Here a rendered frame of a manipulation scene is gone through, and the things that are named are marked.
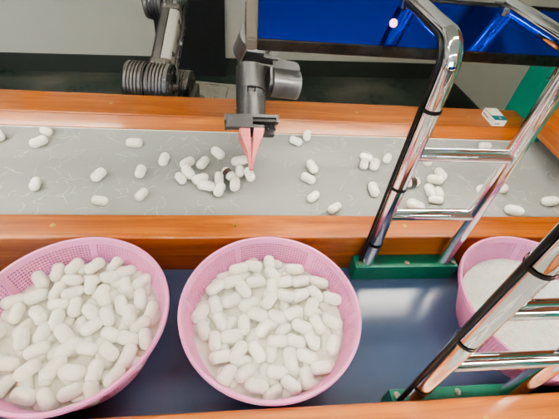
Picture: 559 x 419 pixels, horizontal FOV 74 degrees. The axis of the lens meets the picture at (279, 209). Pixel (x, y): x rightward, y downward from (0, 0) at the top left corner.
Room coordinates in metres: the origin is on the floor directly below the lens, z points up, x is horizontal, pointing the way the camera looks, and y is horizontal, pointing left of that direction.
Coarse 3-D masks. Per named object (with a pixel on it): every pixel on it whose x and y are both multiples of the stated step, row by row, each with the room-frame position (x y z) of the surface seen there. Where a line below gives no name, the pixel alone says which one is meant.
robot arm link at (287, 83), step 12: (240, 60) 0.72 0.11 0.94; (252, 60) 0.71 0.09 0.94; (264, 60) 0.71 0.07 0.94; (276, 60) 0.71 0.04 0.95; (276, 72) 0.69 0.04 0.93; (288, 72) 0.70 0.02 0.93; (300, 72) 0.71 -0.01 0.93; (276, 84) 0.67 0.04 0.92; (288, 84) 0.68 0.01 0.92; (300, 84) 0.69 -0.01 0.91; (276, 96) 0.68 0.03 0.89; (288, 96) 0.68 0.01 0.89
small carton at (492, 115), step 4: (484, 108) 0.96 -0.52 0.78; (488, 108) 0.95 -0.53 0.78; (492, 108) 0.96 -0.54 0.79; (496, 108) 0.96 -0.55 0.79; (484, 112) 0.95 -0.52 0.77; (488, 112) 0.93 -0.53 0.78; (492, 112) 0.93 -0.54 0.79; (496, 112) 0.94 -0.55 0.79; (500, 112) 0.94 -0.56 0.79; (484, 116) 0.94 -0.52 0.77; (488, 116) 0.92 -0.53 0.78; (492, 116) 0.91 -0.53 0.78; (496, 116) 0.91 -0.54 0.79; (500, 116) 0.91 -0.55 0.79; (488, 120) 0.92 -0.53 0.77; (492, 120) 0.90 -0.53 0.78; (496, 120) 0.90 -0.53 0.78; (500, 120) 0.90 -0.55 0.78; (504, 120) 0.90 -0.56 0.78; (492, 124) 0.90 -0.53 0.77; (496, 124) 0.90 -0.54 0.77; (500, 124) 0.90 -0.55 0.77; (504, 124) 0.90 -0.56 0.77
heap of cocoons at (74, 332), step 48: (48, 288) 0.29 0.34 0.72; (96, 288) 0.30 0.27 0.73; (144, 288) 0.30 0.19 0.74; (0, 336) 0.20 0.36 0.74; (48, 336) 0.21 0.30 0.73; (96, 336) 0.22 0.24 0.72; (144, 336) 0.22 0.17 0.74; (0, 384) 0.14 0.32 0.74; (48, 384) 0.15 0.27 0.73; (96, 384) 0.16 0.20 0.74
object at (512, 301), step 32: (544, 256) 0.19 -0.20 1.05; (512, 288) 0.19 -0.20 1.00; (480, 320) 0.19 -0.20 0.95; (512, 320) 0.19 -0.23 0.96; (544, 320) 0.19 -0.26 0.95; (448, 352) 0.19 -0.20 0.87; (480, 352) 0.21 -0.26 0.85; (512, 352) 0.21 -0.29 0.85; (544, 352) 0.22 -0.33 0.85; (416, 384) 0.19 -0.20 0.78; (512, 384) 0.22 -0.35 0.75
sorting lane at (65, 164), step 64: (0, 128) 0.66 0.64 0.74; (64, 128) 0.69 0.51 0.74; (0, 192) 0.47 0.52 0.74; (64, 192) 0.49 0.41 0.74; (128, 192) 0.51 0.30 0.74; (192, 192) 0.53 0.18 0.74; (256, 192) 0.55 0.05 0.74; (320, 192) 0.58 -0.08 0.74; (384, 192) 0.60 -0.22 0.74; (448, 192) 0.63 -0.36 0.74; (512, 192) 0.66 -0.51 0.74
